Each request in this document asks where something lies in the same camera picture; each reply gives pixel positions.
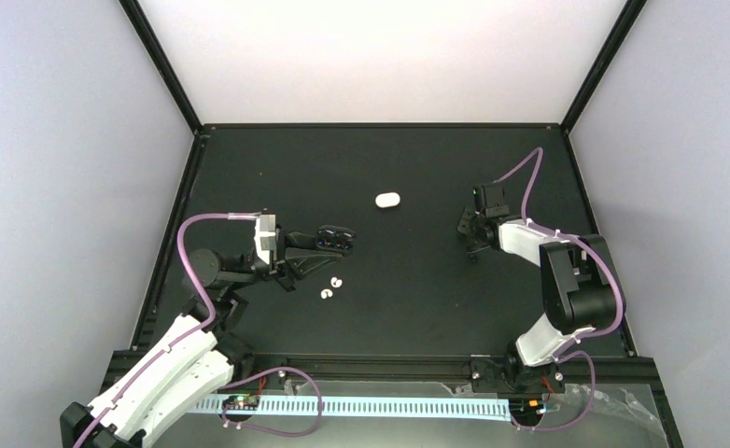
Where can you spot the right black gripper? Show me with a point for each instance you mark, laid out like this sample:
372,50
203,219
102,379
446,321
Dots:
462,225

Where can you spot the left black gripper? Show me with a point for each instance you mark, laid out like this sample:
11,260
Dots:
291,262

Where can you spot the black earbud charging case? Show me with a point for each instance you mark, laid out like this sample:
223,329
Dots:
335,239

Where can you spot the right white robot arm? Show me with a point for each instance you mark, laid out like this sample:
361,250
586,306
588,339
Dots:
581,296

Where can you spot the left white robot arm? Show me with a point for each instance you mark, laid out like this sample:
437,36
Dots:
199,354

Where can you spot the white oval case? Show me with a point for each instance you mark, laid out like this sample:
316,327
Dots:
387,200

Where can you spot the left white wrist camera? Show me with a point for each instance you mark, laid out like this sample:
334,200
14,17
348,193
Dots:
265,230

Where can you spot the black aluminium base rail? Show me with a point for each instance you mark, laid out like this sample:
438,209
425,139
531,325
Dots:
484,374

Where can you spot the light blue slotted cable duct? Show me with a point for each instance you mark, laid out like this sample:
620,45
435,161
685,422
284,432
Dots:
382,407

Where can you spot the right back frame post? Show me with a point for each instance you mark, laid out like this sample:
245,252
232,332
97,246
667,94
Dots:
608,51

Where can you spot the frame post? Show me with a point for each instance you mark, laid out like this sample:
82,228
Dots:
608,51
151,43

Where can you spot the left back frame post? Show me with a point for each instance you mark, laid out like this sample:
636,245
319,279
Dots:
151,43

